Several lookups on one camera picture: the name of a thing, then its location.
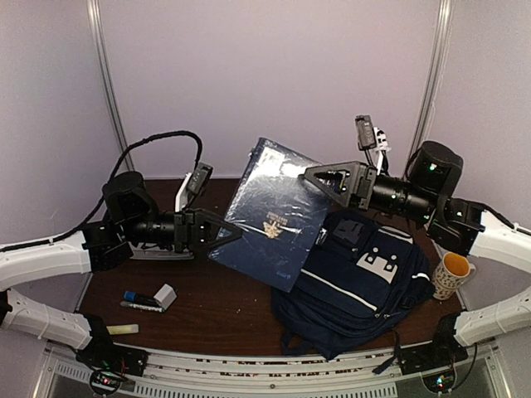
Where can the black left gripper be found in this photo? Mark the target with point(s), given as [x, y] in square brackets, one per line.
[189, 230]

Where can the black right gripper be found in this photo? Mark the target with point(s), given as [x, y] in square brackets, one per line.
[360, 178]

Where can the grey hardcover book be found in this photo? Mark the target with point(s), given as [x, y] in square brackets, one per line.
[155, 253]

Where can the dark blue notebook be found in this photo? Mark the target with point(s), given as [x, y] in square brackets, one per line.
[280, 215]

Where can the white power adapter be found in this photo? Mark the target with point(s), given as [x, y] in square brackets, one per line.
[165, 296]

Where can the navy blue student backpack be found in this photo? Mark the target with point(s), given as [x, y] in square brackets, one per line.
[357, 283]

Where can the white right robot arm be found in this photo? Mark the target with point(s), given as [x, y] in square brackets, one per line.
[424, 195]

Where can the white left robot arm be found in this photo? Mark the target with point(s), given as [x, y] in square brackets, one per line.
[132, 218]

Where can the blue cap black marker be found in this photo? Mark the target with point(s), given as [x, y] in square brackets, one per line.
[142, 299]

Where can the white marker pen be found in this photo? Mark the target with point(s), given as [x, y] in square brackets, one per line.
[142, 307]

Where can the pale yellow eraser stick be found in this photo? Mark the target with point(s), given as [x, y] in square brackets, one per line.
[123, 329]

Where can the patterned mug orange inside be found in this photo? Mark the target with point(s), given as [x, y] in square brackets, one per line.
[452, 272]

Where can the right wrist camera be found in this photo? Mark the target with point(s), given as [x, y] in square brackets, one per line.
[372, 141]

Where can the right aluminium frame post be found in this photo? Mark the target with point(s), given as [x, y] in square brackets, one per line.
[435, 73]

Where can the aluminium frame post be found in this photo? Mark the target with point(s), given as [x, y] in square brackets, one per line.
[435, 73]
[97, 31]

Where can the front aluminium rail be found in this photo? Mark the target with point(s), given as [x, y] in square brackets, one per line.
[478, 372]

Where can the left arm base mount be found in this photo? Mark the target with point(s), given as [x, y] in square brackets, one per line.
[102, 353]

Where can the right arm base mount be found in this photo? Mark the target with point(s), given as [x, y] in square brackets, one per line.
[442, 350]

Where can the left aluminium frame post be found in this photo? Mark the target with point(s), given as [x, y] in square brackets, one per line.
[97, 31]

